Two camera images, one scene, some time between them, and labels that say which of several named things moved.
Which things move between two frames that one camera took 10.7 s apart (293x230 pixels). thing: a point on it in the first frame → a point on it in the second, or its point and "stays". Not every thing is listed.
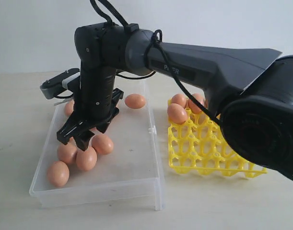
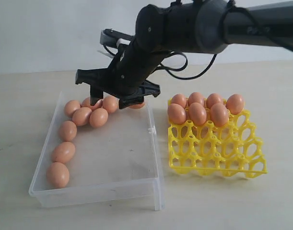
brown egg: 177,114 stays
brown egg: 179,98 stays
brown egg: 102,144 → 197,113
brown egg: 69,108 stays
